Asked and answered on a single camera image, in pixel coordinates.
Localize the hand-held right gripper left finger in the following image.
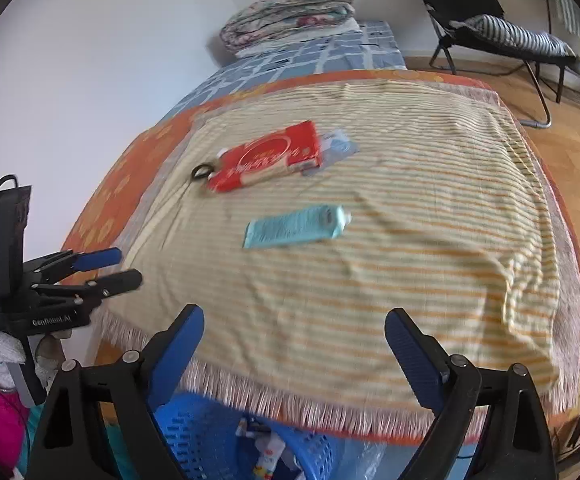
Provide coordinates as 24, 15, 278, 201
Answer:
27, 304, 205, 480

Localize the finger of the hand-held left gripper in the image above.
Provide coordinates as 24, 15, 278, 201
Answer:
44, 246, 123, 279
37, 268, 144, 307

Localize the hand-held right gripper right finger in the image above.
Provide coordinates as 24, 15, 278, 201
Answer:
385, 307, 558, 480

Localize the blue plastic basket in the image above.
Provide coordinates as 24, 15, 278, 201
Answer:
152, 392, 335, 480

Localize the colourful candy wrapper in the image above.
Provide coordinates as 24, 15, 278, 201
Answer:
240, 417, 295, 480

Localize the teal tube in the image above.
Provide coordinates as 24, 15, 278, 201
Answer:
243, 205, 351, 249

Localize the red cardboard box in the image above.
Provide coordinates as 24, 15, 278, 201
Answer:
207, 121, 323, 193

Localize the clear plastic packet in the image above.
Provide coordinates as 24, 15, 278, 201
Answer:
302, 129, 359, 177

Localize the orange floral blanket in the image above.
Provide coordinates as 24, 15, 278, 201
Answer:
62, 67, 580, 446

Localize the yellow striped blanket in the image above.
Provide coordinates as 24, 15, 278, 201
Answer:
90, 80, 571, 431

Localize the pale blue plastic bag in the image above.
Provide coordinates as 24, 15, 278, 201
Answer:
347, 437, 388, 480

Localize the pink checked fringed cloth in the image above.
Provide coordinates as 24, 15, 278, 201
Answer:
155, 80, 580, 416

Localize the blue checked bedsheet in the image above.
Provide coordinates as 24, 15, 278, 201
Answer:
172, 20, 408, 121

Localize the folded floral quilt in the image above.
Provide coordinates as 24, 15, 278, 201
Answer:
220, 0, 355, 53

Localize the striped dark cloth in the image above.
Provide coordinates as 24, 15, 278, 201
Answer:
462, 14, 576, 58

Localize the green striped hanging towel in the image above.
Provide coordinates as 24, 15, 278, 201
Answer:
552, 0, 580, 36

